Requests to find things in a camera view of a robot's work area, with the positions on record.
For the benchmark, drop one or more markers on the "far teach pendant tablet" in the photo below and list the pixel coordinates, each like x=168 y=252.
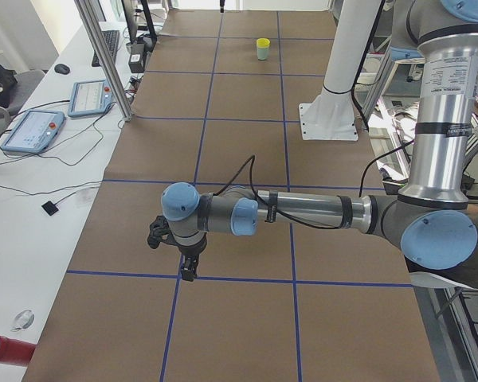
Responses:
x=92 y=97

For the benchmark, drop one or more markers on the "teach pendant tablet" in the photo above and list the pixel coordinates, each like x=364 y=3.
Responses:
x=34 y=132
x=92 y=97

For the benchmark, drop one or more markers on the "black computer mouse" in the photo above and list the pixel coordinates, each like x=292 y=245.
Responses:
x=62 y=69

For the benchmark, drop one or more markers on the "small black square device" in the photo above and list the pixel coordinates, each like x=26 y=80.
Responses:
x=50 y=208

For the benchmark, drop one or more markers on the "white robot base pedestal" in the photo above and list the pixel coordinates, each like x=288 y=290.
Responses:
x=331 y=116

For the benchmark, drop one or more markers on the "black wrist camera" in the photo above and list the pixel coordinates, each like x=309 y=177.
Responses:
x=159 y=233

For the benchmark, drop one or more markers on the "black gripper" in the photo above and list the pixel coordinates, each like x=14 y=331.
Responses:
x=190 y=249

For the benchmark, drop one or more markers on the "aluminium frame post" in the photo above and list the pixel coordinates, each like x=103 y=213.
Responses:
x=92 y=27

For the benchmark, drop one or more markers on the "near teach pendant tablet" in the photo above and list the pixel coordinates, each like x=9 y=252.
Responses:
x=34 y=132

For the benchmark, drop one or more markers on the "green plastic cup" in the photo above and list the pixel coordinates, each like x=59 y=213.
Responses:
x=262 y=52

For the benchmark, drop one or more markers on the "black power adapter box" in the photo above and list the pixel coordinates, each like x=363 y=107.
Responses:
x=137 y=57

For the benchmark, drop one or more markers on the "yellow plastic cup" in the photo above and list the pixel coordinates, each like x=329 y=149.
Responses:
x=263 y=43

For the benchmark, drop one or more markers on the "clear tape roll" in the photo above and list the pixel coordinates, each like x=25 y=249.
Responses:
x=23 y=320

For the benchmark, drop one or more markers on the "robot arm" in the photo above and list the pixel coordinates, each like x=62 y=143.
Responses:
x=404 y=42
x=427 y=219

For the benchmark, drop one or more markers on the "red cylinder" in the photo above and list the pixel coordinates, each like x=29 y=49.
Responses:
x=15 y=352

